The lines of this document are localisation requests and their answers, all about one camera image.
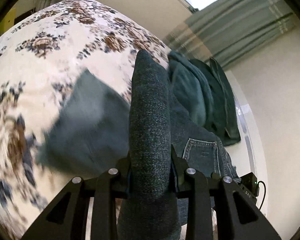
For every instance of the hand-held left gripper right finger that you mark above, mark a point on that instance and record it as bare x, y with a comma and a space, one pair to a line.
176, 177

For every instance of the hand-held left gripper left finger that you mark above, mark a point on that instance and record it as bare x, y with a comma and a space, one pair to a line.
126, 177

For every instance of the dark blue jeans pants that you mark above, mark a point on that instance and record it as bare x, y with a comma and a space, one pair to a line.
150, 130

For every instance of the white bed headboard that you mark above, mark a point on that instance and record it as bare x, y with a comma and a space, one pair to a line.
250, 140

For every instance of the dark teal fleece blanket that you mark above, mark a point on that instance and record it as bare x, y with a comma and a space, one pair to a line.
205, 97

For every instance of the floral bed blanket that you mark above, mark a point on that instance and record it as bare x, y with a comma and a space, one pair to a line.
40, 80

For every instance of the yellow box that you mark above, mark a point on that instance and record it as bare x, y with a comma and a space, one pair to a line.
8, 21

